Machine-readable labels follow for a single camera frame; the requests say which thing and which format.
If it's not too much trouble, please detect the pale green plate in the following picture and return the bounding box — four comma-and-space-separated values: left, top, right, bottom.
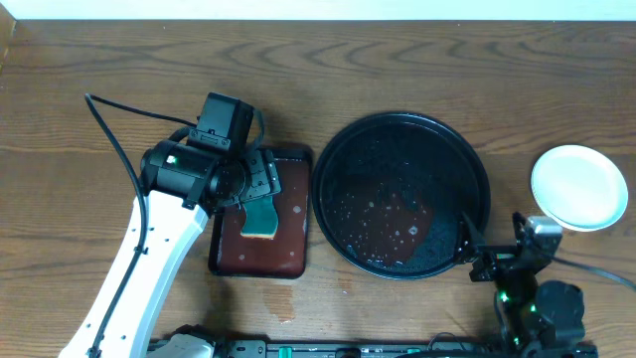
530, 144, 629, 232

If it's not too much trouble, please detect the black round tray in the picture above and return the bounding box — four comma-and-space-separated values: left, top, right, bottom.
311, 111, 491, 279

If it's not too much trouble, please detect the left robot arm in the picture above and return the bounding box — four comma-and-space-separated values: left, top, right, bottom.
61, 92, 281, 358

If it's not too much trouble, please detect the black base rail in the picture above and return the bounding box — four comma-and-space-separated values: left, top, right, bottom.
146, 325, 600, 358

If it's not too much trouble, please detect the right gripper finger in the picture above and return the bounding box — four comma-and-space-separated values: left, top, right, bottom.
512, 212, 527, 244
455, 212, 486, 264

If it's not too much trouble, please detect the green yellow sponge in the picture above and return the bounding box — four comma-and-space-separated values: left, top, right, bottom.
240, 197, 279, 240

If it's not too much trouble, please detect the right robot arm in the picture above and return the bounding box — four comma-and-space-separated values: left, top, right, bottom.
454, 213, 597, 357

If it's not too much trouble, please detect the black rectangular sponge tray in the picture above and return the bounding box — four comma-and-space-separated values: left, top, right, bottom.
208, 145, 312, 279

